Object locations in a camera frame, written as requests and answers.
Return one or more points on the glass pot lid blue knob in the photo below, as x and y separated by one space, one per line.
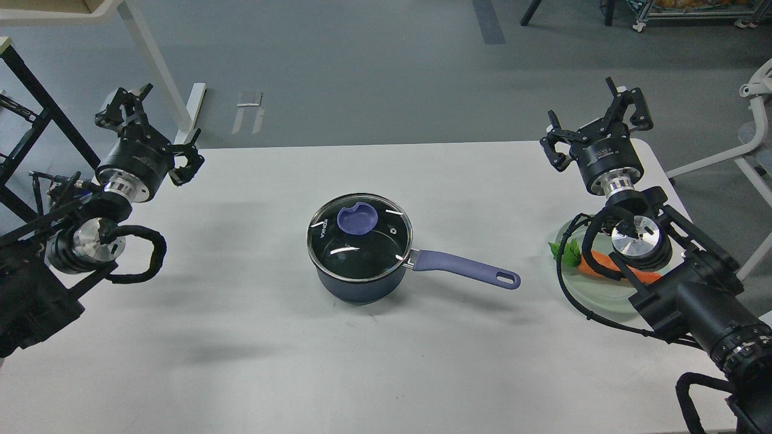
359 237

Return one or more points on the metal wheeled cart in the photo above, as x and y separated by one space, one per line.
744 14

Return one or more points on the white chair frame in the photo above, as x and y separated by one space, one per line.
752 156

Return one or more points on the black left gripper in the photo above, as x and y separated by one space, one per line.
139 148

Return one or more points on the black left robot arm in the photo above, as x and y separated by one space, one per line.
49 263

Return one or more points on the black stand legs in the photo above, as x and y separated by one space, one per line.
603 12

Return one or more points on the orange toy carrot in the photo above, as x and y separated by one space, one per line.
573 258

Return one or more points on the black metal rack frame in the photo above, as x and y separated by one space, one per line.
51 113

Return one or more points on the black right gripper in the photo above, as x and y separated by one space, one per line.
608 161

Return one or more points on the white desk frame leg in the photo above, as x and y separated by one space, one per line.
51 13

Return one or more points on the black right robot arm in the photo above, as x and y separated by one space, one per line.
686 285

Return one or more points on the blue saucepan with handle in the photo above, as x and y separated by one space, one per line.
417 260

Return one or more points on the translucent green plate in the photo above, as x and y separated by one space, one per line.
592 290

